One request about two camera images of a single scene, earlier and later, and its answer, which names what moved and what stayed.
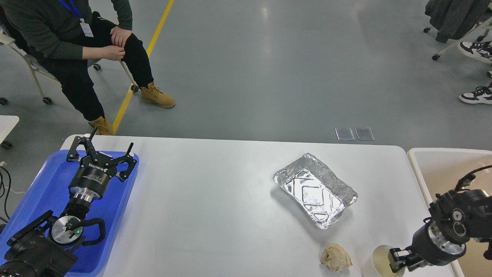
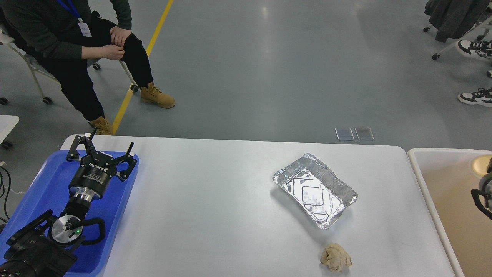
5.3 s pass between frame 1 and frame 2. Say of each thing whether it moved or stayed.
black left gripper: stayed
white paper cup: moved
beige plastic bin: stayed
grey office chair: stayed
